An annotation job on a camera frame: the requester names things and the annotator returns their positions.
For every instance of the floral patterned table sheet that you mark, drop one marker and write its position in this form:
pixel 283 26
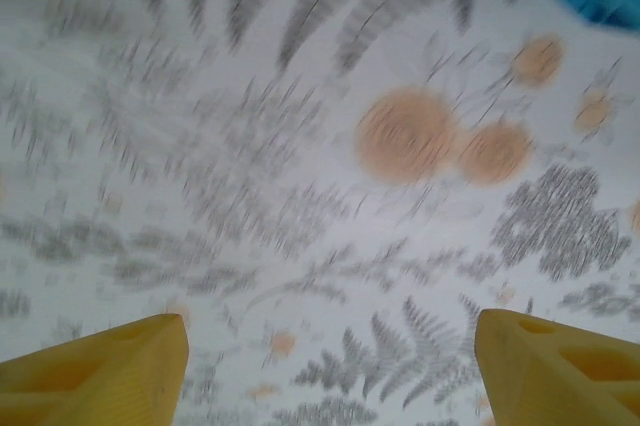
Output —
pixel 250 146

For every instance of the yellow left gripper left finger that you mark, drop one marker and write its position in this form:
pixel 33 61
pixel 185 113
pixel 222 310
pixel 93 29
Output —
pixel 100 376

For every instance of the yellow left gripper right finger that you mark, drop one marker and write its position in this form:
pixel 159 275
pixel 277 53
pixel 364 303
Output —
pixel 560 376

